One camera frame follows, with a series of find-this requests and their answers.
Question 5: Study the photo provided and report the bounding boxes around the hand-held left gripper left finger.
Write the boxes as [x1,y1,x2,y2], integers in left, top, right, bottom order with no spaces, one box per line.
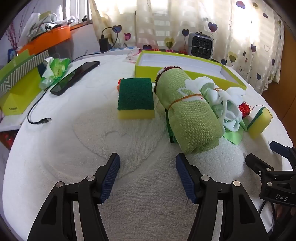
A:
[27,153,121,241]

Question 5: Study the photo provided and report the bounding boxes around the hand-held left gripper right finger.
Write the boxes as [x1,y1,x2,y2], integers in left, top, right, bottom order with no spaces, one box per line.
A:
[176,153,270,241]

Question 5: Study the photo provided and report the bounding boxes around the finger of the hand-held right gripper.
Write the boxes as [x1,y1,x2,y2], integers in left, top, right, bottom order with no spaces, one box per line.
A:
[245,154,276,179]
[270,141,296,171]

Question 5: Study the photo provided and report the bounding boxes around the small yellow green sponge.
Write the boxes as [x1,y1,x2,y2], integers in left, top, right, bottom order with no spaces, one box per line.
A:
[246,107,274,139]

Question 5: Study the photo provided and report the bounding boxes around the light green cloth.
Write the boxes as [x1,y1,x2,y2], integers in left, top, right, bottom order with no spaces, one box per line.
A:
[223,120,247,145]

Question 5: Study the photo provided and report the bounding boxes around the green foil packet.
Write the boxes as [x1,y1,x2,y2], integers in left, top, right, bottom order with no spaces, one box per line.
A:
[165,109,179,143]

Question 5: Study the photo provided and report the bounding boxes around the red tassel knot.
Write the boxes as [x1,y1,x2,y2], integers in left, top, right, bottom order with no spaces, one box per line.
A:
[238,104,264,117]

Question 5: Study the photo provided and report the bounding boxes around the green towel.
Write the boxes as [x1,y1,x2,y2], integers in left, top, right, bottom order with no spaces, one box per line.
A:
[154,67,223,154]

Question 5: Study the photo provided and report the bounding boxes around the large green yellow sponge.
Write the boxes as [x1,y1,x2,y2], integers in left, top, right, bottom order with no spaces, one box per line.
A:
[117,78,155,120]

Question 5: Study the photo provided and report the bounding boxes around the yellow-green shallow box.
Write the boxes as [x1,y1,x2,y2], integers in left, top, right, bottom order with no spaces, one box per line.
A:
[135,50,247,91]

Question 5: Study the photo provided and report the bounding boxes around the wooden cabinet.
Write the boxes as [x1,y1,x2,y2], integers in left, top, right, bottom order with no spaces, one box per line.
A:
[264,23,296,98]

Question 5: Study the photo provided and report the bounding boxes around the black smartphone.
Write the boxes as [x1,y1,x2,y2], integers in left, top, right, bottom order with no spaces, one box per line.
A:
[50,61,100,96]

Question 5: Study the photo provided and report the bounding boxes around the yellow-green carton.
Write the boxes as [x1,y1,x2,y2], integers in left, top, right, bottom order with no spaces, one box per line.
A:
[0,67,45,116]

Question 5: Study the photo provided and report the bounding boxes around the green tissue pack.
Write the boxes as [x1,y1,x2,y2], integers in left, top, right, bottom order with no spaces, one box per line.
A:
[39,57,71,90]

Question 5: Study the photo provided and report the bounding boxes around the clear red print packet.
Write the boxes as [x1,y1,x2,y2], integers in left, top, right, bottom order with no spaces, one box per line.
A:
[125,50,141,63]

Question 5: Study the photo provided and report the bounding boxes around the pink plaid mat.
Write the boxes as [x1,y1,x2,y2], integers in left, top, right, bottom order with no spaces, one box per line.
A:
[136,47,189,55]

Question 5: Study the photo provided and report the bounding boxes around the grey mini heater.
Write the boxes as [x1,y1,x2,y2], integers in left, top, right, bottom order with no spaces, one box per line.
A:
[187,32,214,60]

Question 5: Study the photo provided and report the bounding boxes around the white power strip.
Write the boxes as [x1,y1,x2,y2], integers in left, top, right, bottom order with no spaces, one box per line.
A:
[109,47,139,52]

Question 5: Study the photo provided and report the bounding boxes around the black charger adapter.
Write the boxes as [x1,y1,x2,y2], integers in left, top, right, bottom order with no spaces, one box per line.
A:
[99,35,110,52]

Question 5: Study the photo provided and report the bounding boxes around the grey chevron box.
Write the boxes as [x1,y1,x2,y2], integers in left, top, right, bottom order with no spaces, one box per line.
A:
[0,50,50,93]

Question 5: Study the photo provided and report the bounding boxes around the orange shelf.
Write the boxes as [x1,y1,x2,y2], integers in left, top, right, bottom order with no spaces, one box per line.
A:
[17,23,93,56]

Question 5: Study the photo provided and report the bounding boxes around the heart print curtain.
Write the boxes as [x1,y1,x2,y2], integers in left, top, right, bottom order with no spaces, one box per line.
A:
[89,0,285,93]

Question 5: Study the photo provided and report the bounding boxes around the pink artificial flower branches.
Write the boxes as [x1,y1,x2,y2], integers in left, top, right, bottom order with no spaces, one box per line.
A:
[7,23,20,50]

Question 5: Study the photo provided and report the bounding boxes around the white plastic bag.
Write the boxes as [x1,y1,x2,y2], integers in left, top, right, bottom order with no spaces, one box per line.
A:
[17,11,77,44]

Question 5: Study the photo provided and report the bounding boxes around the black charging cable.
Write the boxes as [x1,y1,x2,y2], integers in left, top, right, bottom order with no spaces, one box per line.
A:
[27,27,122,125]

